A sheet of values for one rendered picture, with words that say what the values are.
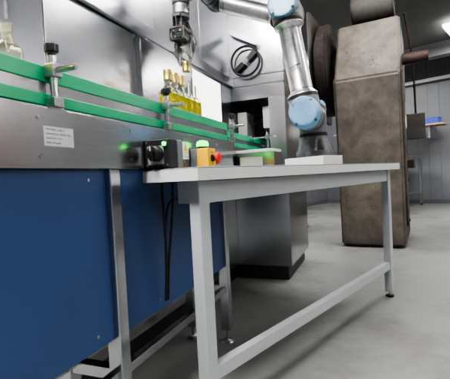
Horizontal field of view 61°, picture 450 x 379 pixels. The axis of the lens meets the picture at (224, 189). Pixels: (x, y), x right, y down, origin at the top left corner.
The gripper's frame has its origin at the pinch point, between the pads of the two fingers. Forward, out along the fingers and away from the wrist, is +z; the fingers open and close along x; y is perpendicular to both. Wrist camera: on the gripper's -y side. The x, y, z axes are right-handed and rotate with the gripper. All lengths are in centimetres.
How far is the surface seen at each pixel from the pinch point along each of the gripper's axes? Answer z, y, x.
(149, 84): 10.1, 12.3, -11.6
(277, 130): 21, -98, 16
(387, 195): 66, -77, 81
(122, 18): -12.2, 27.4, -12.2
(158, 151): 44, 63, 22
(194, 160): 45, 32, 18
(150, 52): -4.2, 9.7, -11.7
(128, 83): 11.3, 22.7, -14.5
